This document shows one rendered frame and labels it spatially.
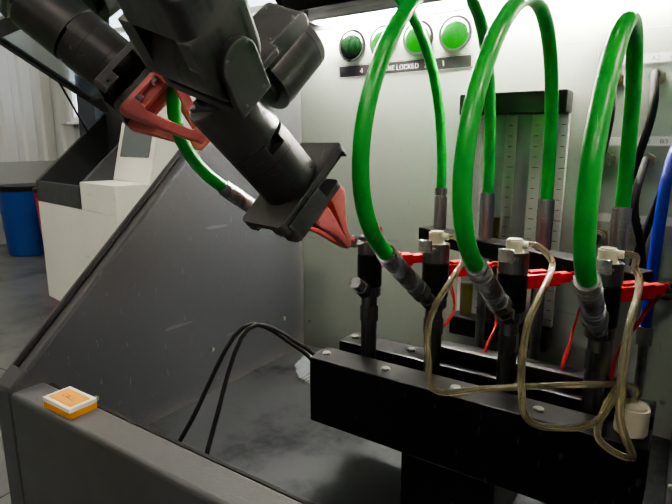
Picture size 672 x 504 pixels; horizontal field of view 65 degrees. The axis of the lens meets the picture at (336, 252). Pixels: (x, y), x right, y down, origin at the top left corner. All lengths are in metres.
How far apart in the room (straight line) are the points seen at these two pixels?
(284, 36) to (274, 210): 0.15
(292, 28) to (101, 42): 0.19
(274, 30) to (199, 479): 0.37
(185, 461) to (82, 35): 0.39
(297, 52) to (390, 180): 0.46
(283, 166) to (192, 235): 0.37
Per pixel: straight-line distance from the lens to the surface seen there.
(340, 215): 0.51
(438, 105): 0.75
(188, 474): 0.49
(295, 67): 0.47
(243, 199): 0.58
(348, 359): 0.61
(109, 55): 0.56
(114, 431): 0.58
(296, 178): 0.47
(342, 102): 0.94
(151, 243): 0.76
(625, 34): 0.43
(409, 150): 0.87
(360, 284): 0.57
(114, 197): 3.33
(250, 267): 0.90
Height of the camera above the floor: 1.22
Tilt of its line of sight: 12 degrees down
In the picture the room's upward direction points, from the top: straight up
